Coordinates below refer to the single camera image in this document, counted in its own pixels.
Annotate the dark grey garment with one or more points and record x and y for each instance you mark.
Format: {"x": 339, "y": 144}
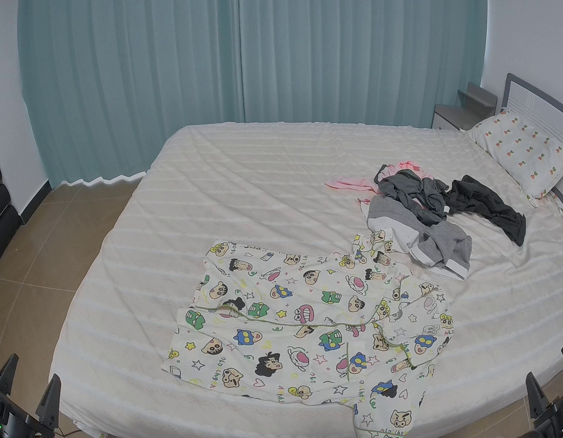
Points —
{"x": 409, "y": 185}

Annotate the grey bedside table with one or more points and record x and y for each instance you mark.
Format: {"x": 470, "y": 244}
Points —
{"x": 454, "y": 114}

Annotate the grey and white garment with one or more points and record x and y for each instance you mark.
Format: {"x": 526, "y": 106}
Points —
{"x": 395, "y": 226}

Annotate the pink garment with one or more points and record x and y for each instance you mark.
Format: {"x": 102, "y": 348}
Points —
{"x": 349, "y": 181}

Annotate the bed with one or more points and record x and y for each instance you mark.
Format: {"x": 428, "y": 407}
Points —
{"x": 263, "y": 190}

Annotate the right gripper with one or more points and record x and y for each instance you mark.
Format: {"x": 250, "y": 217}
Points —
{"x": 559, "y": 420}

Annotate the white printed pillow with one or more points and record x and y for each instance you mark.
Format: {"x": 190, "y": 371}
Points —
{"x": 523, "y": 148}

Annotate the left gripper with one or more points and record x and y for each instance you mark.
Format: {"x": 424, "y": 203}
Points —
{"x": 12, "y": 427}

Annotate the white printed pyjama top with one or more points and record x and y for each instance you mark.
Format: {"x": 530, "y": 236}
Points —
{"x": 286, "y": 336}

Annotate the black chest of drawers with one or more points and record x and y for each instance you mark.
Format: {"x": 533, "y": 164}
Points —
{"x": 1, "y": 212}

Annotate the blue-green curtain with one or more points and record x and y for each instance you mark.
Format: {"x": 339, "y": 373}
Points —
{"x": 354, "y": 48}
{"x": 126, "y": 71}

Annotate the black garment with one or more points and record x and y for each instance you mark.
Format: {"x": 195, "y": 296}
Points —
{"x": 482, "y": 199}

